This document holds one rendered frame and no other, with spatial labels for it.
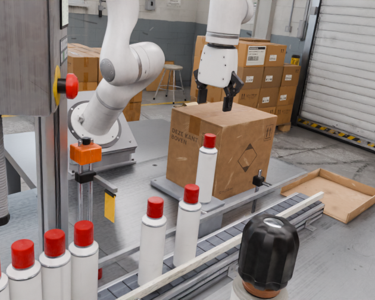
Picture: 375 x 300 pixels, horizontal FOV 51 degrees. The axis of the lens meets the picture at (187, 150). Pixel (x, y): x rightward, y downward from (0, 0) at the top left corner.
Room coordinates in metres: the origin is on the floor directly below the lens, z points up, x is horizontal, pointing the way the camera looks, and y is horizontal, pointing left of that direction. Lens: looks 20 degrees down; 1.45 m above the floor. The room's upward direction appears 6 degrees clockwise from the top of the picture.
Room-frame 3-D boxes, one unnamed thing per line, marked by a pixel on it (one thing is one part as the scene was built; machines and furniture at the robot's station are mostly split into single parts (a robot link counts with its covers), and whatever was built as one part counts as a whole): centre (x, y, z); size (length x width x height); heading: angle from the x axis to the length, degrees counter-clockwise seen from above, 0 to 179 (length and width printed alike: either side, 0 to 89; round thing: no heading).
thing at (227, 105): (1.00, -0.10, 1.24); 0.03 x 0.03 x 0.07; 47
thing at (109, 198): (0.64, 0.13, 1.09); 0.03 x 0.01 x 0.06; 47
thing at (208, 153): (1.04, -0.06, 1.02); 0.05 x 0.05 x 0.20
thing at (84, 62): (4.49, 1.25, 0.45); 1.20 x 0.84 x 0.89; 41
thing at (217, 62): (1.04, -0.06, 1.32); 0.10 x 0.07 x 0.11; 47
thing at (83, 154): (0.65, 0.17, 1.05); 0.10 x 0.04 x 0.33; 47
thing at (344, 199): (1.35, -0.56, 0.85); 0.30 x 0.26 x 0.04; 137
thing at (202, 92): (1.08, -0.02, 1.24); 0.03 x 0.03 x 0.07; 47
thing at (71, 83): (0.57, 0.19, 1.33); 0.04 x 0.03 x 0.04; 12
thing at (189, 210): (0.78, -0.02, 0.98); 0.05 x 0.05 x 0.20
